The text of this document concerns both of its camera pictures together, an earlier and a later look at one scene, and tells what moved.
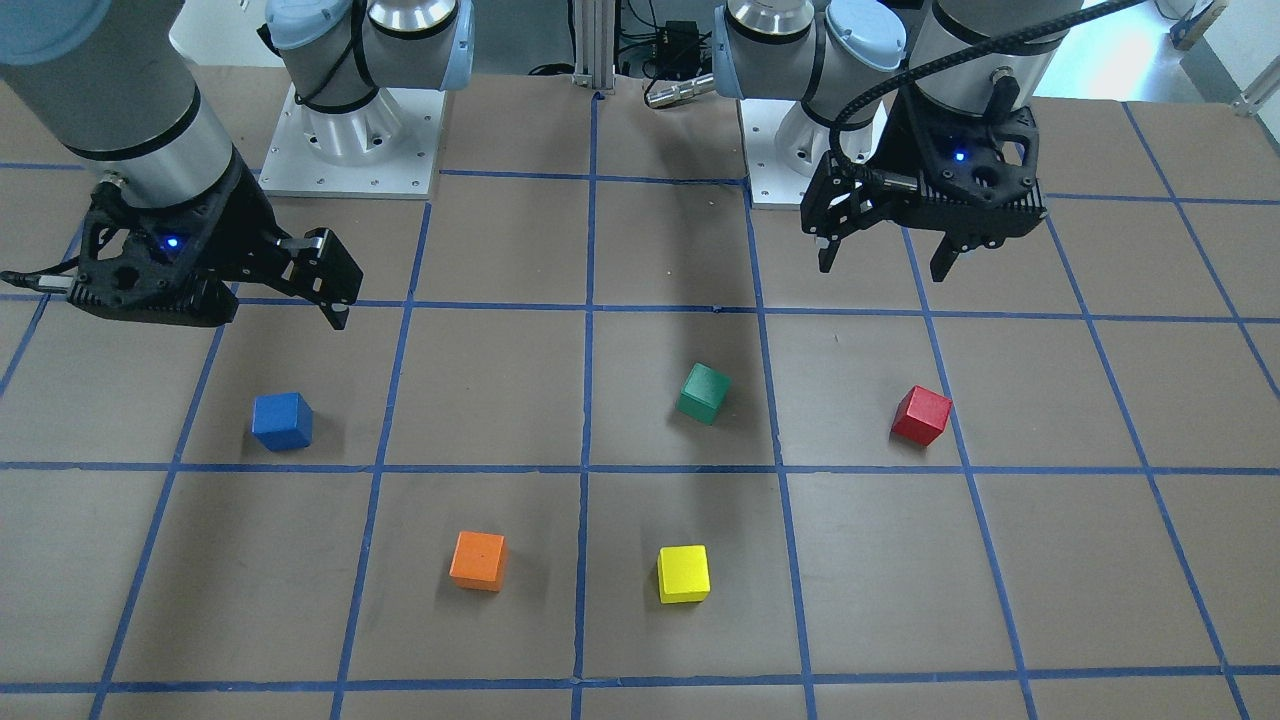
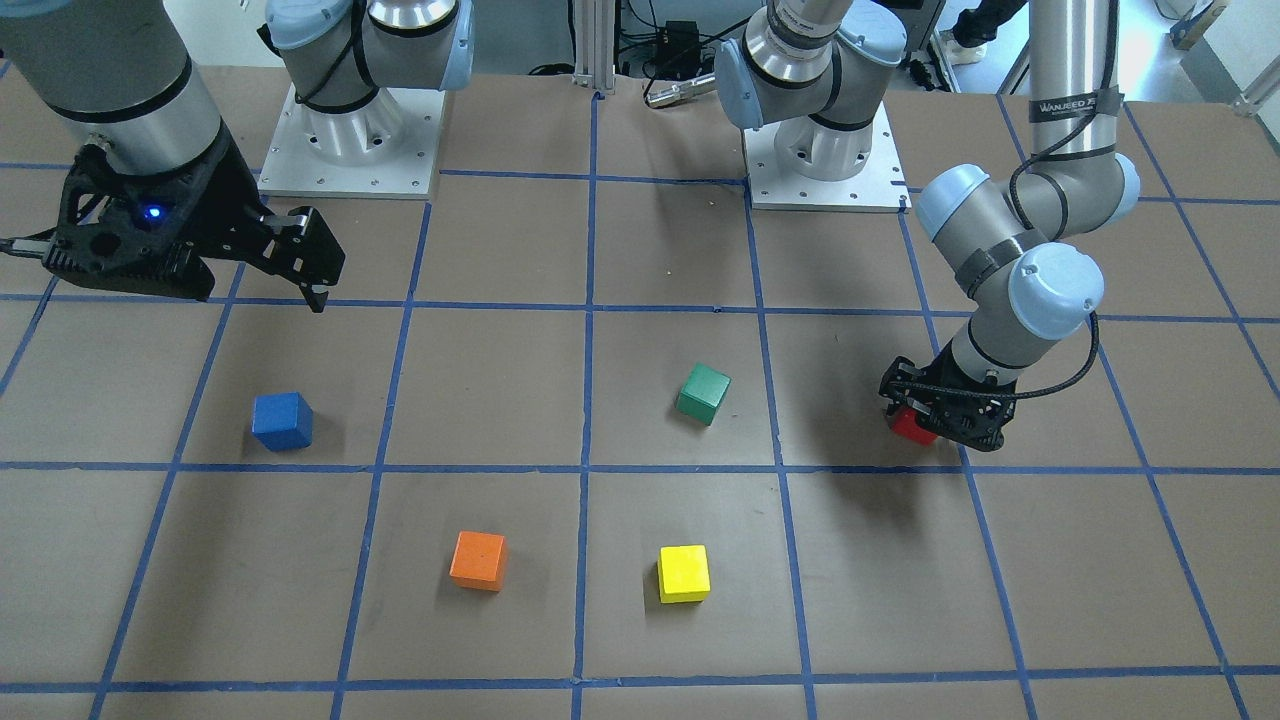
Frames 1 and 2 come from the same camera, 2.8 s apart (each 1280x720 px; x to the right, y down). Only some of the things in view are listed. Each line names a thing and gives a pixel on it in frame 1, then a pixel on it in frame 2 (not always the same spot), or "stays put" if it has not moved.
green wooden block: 703,393 stays put
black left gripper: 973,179 to 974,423
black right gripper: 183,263 to 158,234
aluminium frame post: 594,45 stays put
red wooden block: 922,416 stays put
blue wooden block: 283,421 stays put
